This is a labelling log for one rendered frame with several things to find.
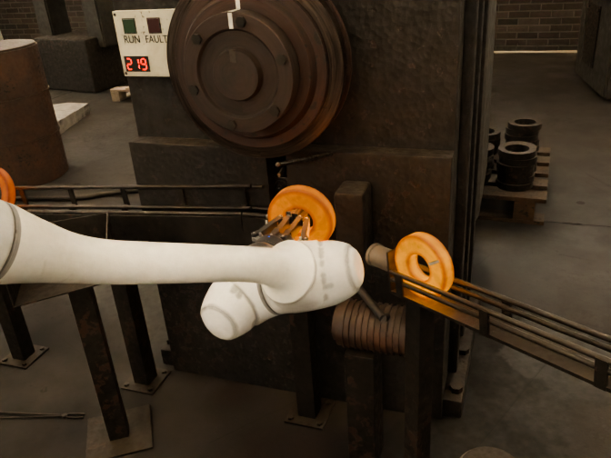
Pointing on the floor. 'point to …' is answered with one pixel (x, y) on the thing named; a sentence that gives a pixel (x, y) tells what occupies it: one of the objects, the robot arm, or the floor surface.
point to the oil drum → (27, 117)
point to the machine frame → (447, 79)
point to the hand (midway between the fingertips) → (300, 212)
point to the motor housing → (366, 368)
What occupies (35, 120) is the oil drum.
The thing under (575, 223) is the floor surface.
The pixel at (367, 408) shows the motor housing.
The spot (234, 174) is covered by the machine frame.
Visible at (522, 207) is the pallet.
